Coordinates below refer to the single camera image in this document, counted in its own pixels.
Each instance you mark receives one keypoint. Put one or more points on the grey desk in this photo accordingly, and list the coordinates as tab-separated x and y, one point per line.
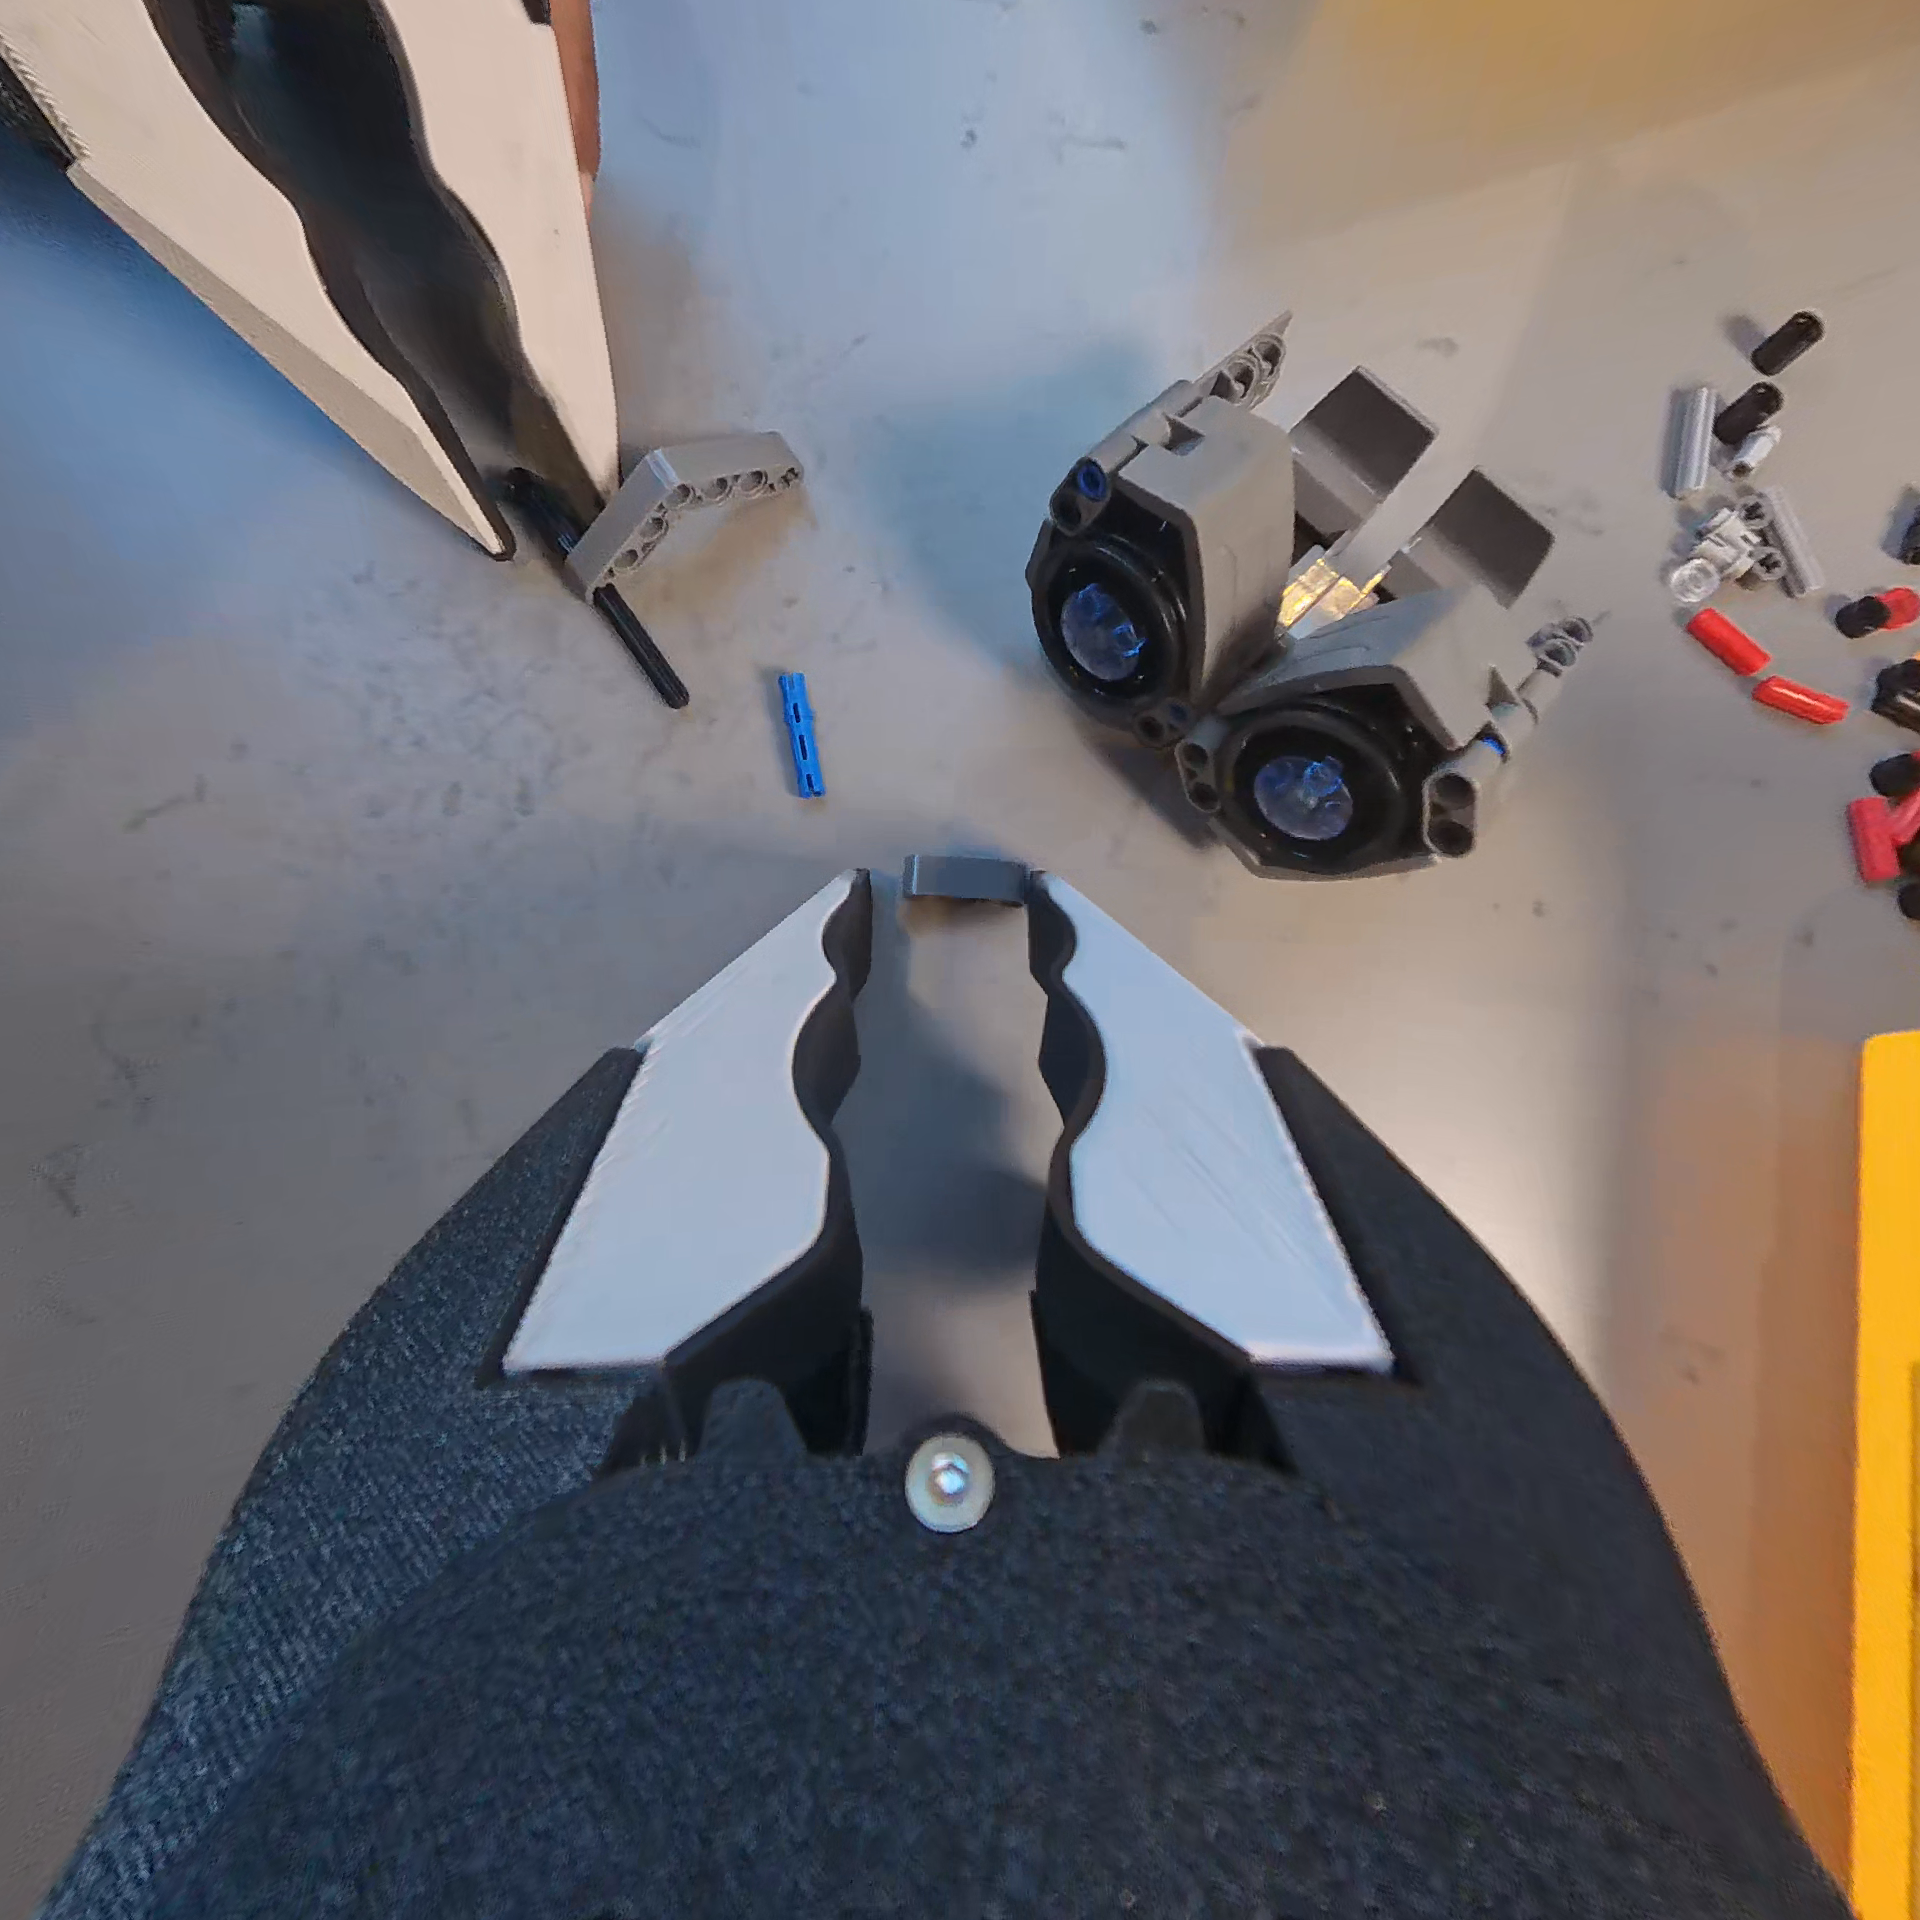
300	900

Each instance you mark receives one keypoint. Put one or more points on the grey toy brick wing assembly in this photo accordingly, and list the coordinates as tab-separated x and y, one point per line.
1201	510

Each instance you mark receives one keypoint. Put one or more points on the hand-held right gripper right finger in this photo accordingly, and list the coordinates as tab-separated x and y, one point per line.
1229	1200

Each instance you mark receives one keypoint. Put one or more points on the pile of small brick parts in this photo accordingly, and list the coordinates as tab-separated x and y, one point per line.
1724	643

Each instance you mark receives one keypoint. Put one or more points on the yellow open-front storage bin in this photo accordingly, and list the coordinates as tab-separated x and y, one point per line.
1887	1499

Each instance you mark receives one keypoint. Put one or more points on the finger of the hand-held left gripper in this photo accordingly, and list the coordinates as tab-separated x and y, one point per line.
511	224
181	210

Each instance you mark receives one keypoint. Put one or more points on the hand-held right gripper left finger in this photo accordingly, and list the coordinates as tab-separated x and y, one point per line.
675	1200

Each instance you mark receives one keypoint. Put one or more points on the grey angled brick beam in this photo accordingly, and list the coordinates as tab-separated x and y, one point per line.
675	502

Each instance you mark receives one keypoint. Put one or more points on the dark grey short brick beam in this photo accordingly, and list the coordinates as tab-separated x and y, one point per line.
965	878

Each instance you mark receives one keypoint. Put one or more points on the blue brick pin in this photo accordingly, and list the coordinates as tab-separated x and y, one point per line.
800	734

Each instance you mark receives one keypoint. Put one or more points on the black brick axle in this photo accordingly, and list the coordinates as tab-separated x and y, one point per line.
644	652

